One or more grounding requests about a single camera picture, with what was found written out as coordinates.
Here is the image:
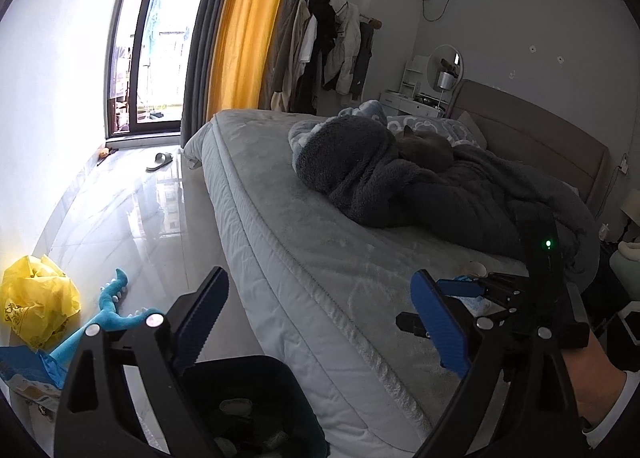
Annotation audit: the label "dark fleece blanket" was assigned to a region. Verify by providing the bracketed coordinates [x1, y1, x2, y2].
[292, 117, 600, 289]

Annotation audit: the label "blue snack bag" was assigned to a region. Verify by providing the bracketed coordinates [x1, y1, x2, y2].
[0, 345, 67, 412]

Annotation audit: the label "clear bubble wrap sheet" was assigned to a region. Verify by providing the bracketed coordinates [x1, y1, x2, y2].
[124, 366, 169, 454]

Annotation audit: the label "yellow plastic bag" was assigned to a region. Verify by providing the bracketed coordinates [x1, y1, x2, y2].
[1, 256, 81, 350]

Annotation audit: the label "brown headboard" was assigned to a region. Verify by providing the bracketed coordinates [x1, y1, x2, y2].
[447, 79, 613, 215]

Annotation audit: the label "dark teal trash bin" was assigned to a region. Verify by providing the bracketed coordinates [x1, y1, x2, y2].
[180, 355, 330, 458]

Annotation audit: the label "yellow curtain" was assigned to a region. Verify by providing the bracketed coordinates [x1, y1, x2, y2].
[206, 0, 281, 119]

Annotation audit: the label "dark balcony door frame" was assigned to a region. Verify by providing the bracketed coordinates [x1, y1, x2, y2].
[104, 0, 179, 139]

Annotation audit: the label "blue plush tentacle toy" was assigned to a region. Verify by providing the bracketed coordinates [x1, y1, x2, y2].
[50, 269, 163, 368]

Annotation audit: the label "round vanity mirror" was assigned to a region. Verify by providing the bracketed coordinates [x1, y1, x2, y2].
[426, 44, 464, 92]

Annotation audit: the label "white sock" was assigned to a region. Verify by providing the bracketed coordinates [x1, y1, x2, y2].
[461, 261, 488, 278]

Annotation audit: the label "light grey bed mattress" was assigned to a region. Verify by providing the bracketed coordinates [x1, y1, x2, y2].
[183, 110, 525, 457]

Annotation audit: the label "clothes on rack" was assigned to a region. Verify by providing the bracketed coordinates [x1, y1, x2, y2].
[268, 0, 382, 115]

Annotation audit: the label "person's right hand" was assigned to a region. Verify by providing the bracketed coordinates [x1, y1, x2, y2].
[562, 331, 627, 426]

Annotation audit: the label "grey cat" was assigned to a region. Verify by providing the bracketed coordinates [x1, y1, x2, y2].
[396, 126, 454, 172]

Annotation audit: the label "blue patterned quilt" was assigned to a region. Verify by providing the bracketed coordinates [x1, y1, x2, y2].
[288, 100, 480, 154]

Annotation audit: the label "grey slipper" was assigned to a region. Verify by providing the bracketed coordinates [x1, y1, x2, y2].
[145, 153, 174, 172]

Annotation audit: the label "grey curtain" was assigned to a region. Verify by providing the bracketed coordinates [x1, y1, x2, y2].
[180, 0, 224, 147]

